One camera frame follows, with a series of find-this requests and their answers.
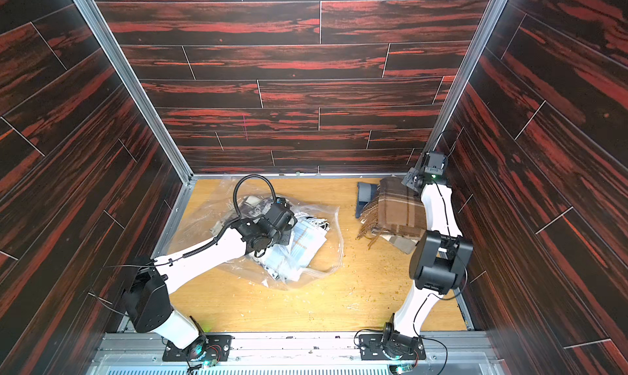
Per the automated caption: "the aluminium front rail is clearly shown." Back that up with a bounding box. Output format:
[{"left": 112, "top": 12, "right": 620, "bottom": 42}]
[{"left": 88, "top": 332, "right": 508, "bottom": 374}]

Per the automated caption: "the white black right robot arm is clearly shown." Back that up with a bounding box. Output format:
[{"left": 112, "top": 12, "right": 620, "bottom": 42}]
[{"left": 382, "top": 151, "right": 474, "bottom": 356}]

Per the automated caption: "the clear plastic vacuum bag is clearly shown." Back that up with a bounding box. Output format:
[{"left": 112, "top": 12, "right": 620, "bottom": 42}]
[{"left": 156, "top": 175, "right": 344, "bottom": 293}]

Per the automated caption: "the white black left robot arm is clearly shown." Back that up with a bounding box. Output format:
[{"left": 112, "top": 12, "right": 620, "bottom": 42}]
[{"left": 123, "top": 198, "right": 297, "bottom": 360}]

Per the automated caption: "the cream tan striped scarf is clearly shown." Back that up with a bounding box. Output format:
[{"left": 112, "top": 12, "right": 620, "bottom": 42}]
[{"left": 382, "top": 234, "right": 417, "bottom": 254}]

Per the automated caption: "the blue grey striped scarf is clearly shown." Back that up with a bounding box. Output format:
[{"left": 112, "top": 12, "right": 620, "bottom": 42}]
[{"left": 355, "top": 182, "right": 379, "bottom": 219}]

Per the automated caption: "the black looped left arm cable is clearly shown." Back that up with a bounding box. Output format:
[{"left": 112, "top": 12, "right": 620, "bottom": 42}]
[{"left": 232, "top": 174, "right": 278, "bottom": 224}]

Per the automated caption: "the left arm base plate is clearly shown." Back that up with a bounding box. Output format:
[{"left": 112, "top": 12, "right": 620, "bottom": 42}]
[{"left": 162, "top": 333, "right": 233, "bottom": 365}]

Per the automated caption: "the dark brown scarf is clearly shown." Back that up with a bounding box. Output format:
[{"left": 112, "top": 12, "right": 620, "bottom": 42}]
[{"left": 357, "top": 176, "right": 427, "bottom": 242}]

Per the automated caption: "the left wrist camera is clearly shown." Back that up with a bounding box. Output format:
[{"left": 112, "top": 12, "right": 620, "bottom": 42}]
[{"left": 271, "top": 197, "right": 289, "bottom": 213}]

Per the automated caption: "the cream brown plaid scarf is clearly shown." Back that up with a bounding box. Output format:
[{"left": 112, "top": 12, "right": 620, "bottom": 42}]
[{"left": 210, "top": 195, "right": 272, "bottom": 234}]

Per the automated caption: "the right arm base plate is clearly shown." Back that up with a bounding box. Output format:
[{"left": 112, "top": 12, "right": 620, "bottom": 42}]
[{"left": 354, "top": 329, "right": 426, "bottom": 361}]

